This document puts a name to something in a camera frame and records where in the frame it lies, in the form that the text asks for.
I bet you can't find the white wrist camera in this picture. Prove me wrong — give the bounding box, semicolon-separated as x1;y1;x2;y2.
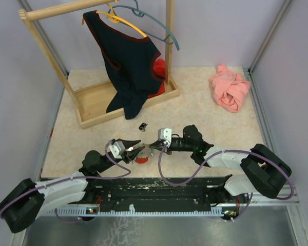
109;140;126;159
158;128;172;147

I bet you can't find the grey-blue hanger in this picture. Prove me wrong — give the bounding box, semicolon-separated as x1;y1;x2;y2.
107;1;180;51

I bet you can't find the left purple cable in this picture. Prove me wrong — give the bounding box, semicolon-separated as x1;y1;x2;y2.
0;140;131;224

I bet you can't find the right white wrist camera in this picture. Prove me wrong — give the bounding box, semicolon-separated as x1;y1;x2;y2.
158;128;172;147

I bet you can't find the purple cable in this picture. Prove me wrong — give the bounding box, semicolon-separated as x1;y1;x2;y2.
158;146;296;222
0;140;131;224

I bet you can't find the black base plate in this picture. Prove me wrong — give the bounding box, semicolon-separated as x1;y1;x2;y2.
71;177;249;213

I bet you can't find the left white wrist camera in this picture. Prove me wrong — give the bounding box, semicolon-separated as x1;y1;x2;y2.
109;140;126;159

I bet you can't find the pink cloth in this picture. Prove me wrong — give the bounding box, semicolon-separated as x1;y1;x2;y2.
208;64;251;113

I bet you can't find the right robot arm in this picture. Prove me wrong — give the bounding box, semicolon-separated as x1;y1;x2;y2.
149;125;292;203

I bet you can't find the red cloth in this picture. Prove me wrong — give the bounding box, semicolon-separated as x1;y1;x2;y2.
148;59;165;99

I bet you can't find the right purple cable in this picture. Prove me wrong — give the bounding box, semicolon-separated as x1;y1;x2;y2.
158;146;296;222

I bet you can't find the dark navy tank top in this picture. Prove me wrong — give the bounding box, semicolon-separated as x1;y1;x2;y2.
83;11;164;119

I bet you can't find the wooden clothes rack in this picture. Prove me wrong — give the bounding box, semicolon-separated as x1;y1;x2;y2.
18;1;180;129

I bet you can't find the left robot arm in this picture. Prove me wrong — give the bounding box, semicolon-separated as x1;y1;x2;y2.
0;139;144;234

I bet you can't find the yellow hanger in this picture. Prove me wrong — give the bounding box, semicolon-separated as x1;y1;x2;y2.
96;4;147;37

